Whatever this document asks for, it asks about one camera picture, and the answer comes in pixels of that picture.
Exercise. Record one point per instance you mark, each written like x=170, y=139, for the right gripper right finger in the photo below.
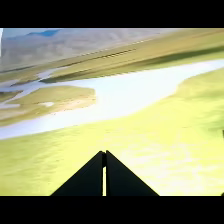
x=123, y=180

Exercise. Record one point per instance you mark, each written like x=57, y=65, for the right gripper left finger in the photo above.
x=87, y=180

